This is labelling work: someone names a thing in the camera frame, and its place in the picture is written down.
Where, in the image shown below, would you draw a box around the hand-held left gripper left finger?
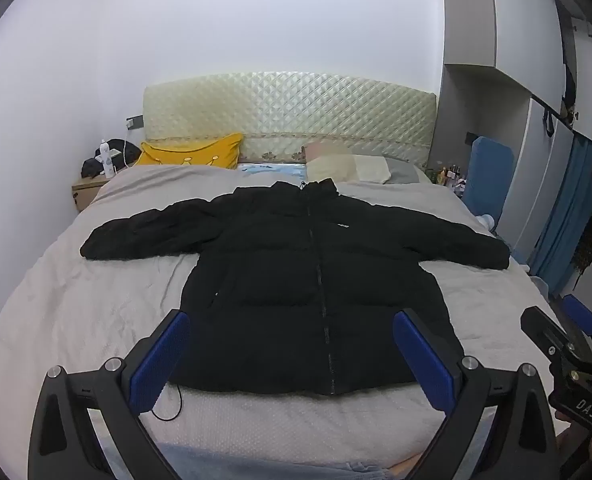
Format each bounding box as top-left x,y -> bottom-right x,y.
28,309 -> 193,480

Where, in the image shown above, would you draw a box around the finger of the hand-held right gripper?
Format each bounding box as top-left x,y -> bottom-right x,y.
520,306 -> 584,361
562,294 -> 592,361

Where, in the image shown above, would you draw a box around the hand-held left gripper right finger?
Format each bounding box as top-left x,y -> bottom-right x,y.
392,309 -> 559,480

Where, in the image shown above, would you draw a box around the black puffer jacket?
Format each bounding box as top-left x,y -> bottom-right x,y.
80,177 -> 512,397

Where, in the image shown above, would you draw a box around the bed with grey sheet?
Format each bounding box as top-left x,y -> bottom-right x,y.
0,162 -> 567,476

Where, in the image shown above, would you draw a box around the blue curtain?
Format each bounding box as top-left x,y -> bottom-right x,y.
528,135 -> 592,293

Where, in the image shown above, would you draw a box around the person's light blue jeans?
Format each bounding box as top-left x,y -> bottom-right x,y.
166,442 -> 427,480

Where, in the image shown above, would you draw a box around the blue padded board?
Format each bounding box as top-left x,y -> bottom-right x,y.
462,135 -> 517,233

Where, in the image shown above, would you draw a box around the wooden nightstand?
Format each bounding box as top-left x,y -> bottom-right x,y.
72,175 -> 111,213

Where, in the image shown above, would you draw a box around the cluster of small toiletry bottles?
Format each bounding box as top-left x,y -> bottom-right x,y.
426,160 -> 469,196

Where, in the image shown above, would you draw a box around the grey pillow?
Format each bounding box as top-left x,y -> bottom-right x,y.
383,156 -> 429,184

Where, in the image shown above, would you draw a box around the white bottle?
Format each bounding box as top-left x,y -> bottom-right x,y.
98,139 -> 114,179

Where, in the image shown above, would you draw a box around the beige pillow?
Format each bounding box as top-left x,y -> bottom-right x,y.
306,154 -> 394,186

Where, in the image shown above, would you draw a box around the black bag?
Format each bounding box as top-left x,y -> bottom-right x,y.
82,139 -> 143,179

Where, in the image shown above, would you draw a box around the yellow pillow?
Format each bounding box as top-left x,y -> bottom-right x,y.
134,132 -> 245,171

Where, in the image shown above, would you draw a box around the pink pillow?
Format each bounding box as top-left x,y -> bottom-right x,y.
302,141 -> 351,163

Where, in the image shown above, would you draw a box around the black hanging garment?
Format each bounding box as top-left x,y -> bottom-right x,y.
558,10 -> 578,111

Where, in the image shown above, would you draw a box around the grey white wardrobe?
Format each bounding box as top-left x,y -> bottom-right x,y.
438,0 -> 592,271

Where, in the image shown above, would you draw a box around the cream quilted headboard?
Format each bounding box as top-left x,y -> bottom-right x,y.
142,72 -> 437,171

